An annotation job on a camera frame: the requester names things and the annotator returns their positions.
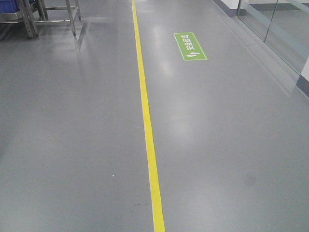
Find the green text floor sticker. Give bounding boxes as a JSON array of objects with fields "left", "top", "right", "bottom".
[{"left": 174, "top": 32, "right": 208, "bottom": 61}]

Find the lower blue plastic bin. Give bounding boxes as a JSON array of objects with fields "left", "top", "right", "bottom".
[{"left": 0, "top": 0, "right": 20, "bottom": 14}]

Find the glass partition wall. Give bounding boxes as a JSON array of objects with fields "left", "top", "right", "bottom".
[{"left": 212, "top": 0, "right": 309, "bottom": 97}]

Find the stainless steel rack frame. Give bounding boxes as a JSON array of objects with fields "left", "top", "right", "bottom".
[{"left": 0, "top": 0, "right": 82, "bottom": 38}]

